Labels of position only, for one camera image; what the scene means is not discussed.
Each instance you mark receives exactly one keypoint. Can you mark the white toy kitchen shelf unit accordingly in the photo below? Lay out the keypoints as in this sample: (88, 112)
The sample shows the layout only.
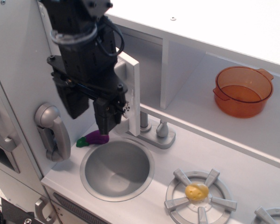
(183, 44)

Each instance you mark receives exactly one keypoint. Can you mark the purple toy eggplant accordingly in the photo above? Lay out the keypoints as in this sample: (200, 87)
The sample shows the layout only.
(94, 137)

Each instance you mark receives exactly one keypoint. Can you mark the yellow toy potato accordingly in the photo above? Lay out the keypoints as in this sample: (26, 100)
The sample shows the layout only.
(196, 191)

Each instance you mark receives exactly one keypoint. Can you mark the orange transparent plastic pot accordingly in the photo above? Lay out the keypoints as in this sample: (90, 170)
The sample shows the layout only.
(243, 92)

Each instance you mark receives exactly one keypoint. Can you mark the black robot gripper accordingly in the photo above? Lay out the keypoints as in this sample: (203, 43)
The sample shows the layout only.
(85, 71)

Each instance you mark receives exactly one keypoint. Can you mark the grey stove burner grate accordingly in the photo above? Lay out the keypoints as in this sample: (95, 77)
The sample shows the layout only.
(216, 208)

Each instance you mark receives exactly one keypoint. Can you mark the grey toy faucet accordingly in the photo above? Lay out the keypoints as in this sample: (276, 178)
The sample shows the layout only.
(155, 133)

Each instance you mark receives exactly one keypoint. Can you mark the grey oven door handle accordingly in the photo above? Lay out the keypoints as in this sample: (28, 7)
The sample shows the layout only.
(44, 212)

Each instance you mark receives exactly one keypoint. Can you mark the grey round sink basin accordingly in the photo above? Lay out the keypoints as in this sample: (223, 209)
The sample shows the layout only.
(118, 170)

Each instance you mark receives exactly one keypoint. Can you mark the grey toy wall phone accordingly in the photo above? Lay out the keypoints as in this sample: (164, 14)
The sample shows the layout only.
(53, 133)

